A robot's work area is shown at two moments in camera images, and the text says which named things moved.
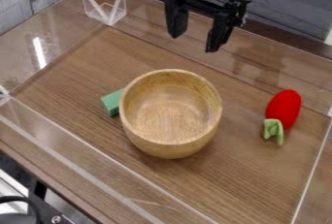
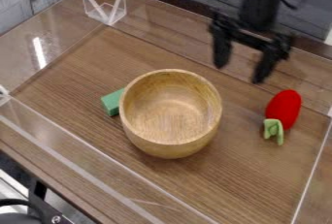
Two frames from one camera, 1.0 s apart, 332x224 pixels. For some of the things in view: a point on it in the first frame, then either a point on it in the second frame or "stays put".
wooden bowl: [170, 111] stays put
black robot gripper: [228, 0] -> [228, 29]
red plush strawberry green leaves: [283, 111] stays put
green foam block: [110, 102] stays put
